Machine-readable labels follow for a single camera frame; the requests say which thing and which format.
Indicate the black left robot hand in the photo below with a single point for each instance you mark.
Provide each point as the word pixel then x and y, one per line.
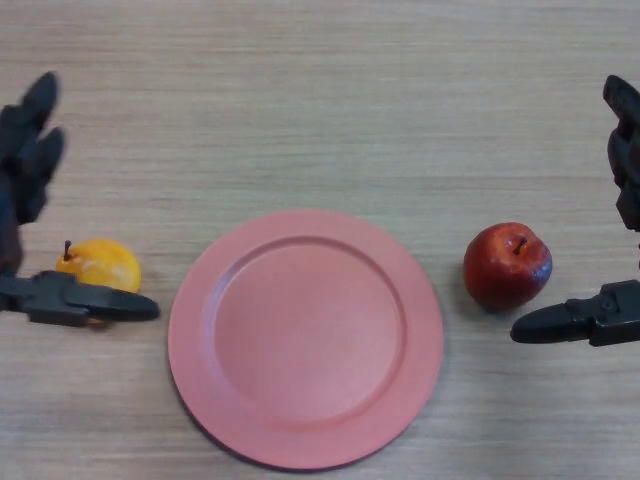
pixel 55 300

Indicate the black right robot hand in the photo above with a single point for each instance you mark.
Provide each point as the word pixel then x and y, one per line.
pixel 615 315

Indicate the yellow pear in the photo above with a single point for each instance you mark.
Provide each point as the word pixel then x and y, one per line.
pixel 105 265

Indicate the pink round plate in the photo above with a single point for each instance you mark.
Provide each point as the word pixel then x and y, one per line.
pixel 310 345

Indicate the red apple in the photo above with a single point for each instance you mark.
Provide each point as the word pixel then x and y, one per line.
pixel 500 280

